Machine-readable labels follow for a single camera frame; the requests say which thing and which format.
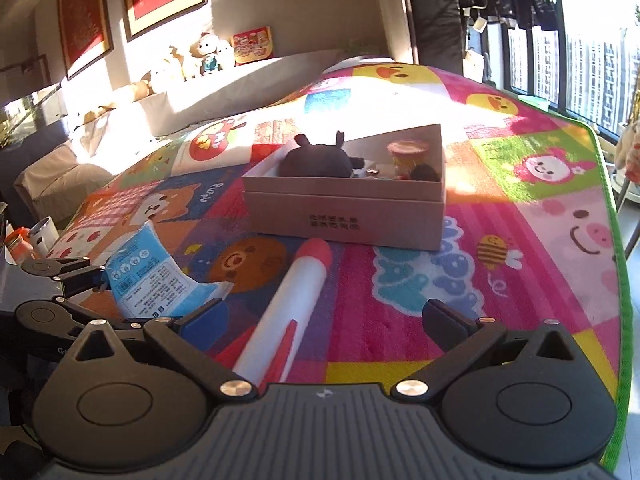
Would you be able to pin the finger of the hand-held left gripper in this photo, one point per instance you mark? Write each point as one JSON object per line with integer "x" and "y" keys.
{"x": 50, "y": 312}
{"x": 65, "y": 272}

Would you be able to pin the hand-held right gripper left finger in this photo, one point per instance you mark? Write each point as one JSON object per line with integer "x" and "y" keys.
{"x": 200, "y": 322}

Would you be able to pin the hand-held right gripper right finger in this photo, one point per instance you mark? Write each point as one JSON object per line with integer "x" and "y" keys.
{"x": 445, "y": 325}

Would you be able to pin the blue tissue pack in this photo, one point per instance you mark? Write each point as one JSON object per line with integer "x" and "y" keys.
{"x": 145, "y": 280}

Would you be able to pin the red and white foam rocket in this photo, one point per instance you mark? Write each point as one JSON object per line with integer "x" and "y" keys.
{"x": 295, "y": 300}

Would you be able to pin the pink cardboard box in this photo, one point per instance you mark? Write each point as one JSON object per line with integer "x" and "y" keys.
{"x": 340, "y": 215}

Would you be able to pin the yellow toy with pink lid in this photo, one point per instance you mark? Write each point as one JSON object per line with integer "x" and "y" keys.
{"x": 407, "y": 152}

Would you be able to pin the black plush toy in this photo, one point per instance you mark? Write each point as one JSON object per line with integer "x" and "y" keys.
{"x": 315, "y": 160}

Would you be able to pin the white cup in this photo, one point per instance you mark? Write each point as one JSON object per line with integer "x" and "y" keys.
{"x": 44, "y": 235}

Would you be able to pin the orange bottle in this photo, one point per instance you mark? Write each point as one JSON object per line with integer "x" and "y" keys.
{"x": 21, "y": 245}

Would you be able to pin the colourful cartoon play mat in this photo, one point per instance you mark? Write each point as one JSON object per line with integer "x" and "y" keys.
{"x": 525, "y": 260}

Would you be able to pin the brown plush toy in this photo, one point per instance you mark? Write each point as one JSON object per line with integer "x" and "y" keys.
{"x": 136, "y": 91}

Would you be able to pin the cream plush toy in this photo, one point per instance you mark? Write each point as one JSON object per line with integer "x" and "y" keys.
{"x": 164, "y": 75}
{"x": 187, "y": 62}

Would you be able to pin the beige sofa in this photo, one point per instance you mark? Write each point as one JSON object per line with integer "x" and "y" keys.
{"x": 225, "y": 95}

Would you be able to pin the floral cloth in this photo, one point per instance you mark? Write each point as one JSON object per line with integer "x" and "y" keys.
{"x": 629, "y": 152}

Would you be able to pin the white doll in blue overalls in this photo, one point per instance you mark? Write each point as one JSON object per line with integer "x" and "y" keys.
{"x": 210, "y": 55}

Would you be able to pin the small white plush toy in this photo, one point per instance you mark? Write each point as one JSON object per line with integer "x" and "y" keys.
{"x": 226, "y": 55}

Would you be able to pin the red cartoon card box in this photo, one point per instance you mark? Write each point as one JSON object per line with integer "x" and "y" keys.
{"x": 252, "y": 45}

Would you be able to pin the dark curtain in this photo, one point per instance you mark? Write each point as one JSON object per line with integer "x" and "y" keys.
{"x": 435, "y": 15}

